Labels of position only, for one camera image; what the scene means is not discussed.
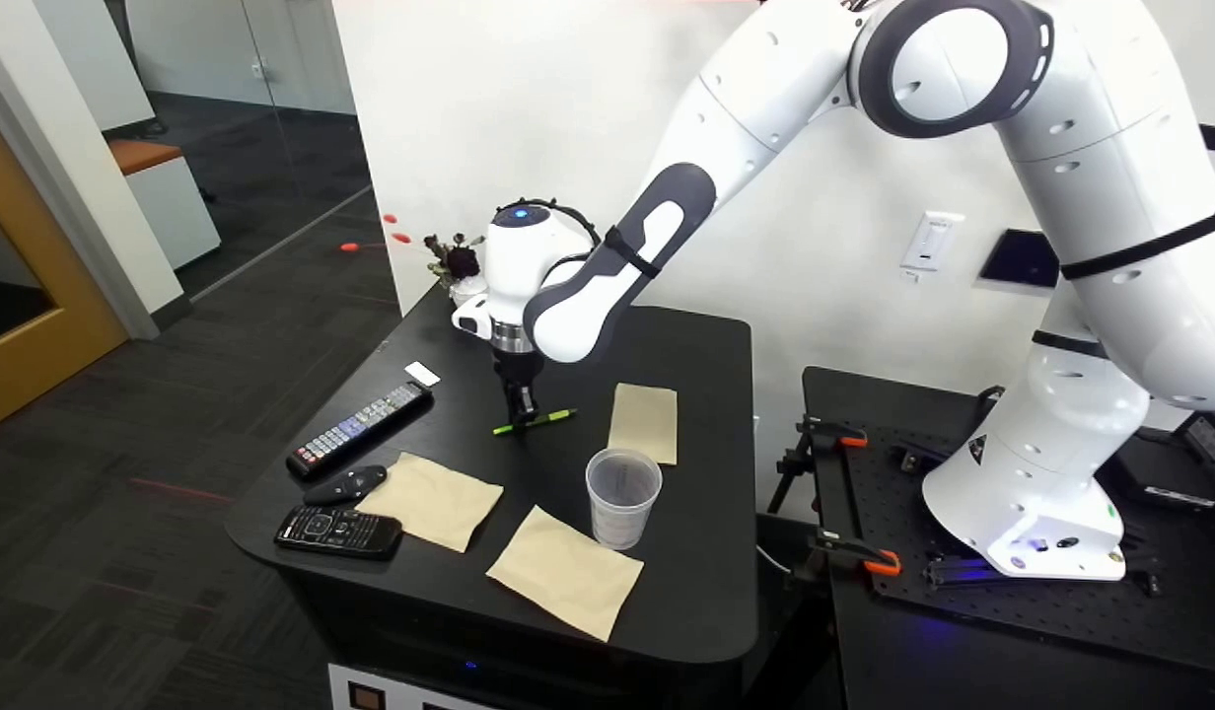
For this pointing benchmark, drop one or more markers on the beige paper napkin front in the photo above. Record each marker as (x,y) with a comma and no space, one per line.
(564,575)

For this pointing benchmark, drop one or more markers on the clear plastic cup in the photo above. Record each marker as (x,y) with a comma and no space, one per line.
(620,496)

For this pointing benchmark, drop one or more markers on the small white box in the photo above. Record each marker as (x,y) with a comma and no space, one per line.
(422,377)

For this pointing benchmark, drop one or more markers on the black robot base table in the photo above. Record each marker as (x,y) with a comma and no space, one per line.
(1041,623)

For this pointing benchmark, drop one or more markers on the black calculator remote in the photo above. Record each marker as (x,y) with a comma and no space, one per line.
(340,535)

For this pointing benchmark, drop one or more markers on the beige paper napkin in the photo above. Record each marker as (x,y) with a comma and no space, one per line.
(645,419)
(430,502)
(564,575)

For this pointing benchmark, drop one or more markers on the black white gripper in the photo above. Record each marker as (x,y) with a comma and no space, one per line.
(473,315)

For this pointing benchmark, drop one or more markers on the beige paper napkin left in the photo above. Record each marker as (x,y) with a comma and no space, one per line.
(430,502)

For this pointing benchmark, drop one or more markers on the black wall panel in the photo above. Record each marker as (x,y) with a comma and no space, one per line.
(1018,260)

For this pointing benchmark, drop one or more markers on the black table cart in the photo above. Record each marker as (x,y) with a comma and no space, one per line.
(534,615)

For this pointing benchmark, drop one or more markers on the long black remote control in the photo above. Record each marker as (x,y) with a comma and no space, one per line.
(356,431)

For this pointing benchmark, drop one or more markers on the orange black clamp right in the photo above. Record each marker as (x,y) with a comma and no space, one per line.
(830,550)

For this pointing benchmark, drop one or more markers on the beige paper napkin far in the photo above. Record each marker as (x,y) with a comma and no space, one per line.
(645,419)

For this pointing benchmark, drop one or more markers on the small black remote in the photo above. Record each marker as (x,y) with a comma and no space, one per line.
(346,487)

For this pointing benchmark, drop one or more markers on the white wall outlet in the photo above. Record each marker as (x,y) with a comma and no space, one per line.
(927,241)

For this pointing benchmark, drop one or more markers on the black clamp left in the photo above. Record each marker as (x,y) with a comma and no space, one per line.
(814,443)

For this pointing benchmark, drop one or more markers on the wooden door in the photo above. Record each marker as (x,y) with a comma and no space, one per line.
(52,319)

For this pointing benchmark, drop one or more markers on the white bench with orange seat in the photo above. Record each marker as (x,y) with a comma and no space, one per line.
(171,201)

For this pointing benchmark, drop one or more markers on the green black marker pen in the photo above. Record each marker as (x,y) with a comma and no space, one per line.
(534,423)

